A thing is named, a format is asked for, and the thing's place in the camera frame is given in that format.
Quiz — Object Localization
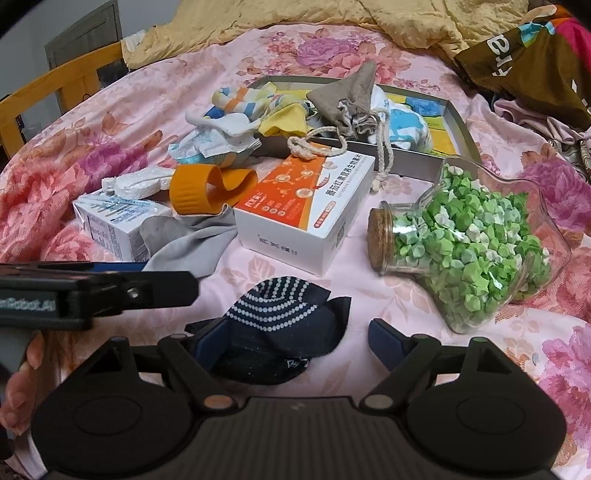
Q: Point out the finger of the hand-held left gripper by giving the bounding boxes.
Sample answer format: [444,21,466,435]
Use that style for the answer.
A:
[0,261,148,277]
[69,271,199,319]

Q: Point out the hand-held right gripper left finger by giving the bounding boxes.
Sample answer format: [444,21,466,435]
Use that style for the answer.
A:
[76,318,238,414]

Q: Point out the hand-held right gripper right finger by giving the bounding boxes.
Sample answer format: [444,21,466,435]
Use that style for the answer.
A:
[360,318,514,414]

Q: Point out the grey cloth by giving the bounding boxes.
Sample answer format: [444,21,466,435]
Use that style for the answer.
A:
[139,205,238,278]

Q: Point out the navy dotted sock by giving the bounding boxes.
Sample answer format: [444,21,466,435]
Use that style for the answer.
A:
[185,275,352,385]

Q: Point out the white foam piece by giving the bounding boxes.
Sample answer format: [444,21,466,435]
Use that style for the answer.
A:
[100,166,176,200]

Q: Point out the grey metal tray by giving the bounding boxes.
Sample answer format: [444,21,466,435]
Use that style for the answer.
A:
[247,76,481,183]

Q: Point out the white cotton cloth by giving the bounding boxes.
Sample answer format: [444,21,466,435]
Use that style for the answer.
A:
[185,111,259,139]

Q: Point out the striped sock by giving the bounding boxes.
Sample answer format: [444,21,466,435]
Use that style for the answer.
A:
[211,84,287,116]

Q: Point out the grey drawstring pouch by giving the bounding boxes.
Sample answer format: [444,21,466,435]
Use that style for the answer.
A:
[287,61,398,190]

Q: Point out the person's left hand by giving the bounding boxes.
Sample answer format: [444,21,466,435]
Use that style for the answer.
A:
[0,333,46,432]

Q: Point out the white and blue carton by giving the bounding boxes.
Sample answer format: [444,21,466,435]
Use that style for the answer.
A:
[73,190,172,263]

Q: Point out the cork stopper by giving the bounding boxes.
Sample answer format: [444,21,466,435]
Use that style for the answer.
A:
[368,202,399,274]

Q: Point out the glass jar of green stars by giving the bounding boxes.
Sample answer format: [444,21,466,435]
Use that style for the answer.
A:
[368,156,572,334]

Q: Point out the white and orange box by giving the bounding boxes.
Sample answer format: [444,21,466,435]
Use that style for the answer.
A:
[233,150,376,278]

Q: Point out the pink floral bedsheet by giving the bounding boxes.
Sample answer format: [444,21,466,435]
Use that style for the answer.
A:
[0,23,591,480]

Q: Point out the white pillow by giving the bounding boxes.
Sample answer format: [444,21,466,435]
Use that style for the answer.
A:
[121,30,147,54]

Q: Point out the grey door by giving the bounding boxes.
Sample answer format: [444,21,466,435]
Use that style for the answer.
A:
[45,0,123,77]

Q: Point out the ornate patterned blanket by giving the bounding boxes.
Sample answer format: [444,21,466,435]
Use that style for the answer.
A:
[549,134,591,181]

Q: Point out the brown colourful printed cloth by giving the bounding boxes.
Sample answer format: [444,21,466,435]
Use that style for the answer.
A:
[455,4,591,130]

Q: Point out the yellow dotted quilt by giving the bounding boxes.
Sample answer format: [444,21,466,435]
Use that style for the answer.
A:
[124,0,529,63]

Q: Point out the wooden bed frame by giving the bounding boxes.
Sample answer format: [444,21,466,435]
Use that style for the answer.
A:
[0,41,125,167]

